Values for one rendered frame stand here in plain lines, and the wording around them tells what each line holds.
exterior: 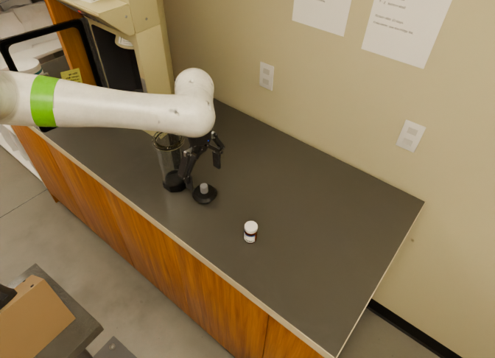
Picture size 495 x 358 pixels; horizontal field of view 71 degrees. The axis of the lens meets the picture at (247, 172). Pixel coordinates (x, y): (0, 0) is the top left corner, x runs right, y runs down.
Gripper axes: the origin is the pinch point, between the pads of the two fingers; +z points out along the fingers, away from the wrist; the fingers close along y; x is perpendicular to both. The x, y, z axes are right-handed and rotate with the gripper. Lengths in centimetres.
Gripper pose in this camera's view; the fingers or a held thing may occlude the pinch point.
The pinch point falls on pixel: (203, 175)
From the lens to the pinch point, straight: 122.8
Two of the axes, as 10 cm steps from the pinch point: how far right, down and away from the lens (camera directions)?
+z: -0.1, 7.0, 7.1
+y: -6.3, 5.5, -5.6
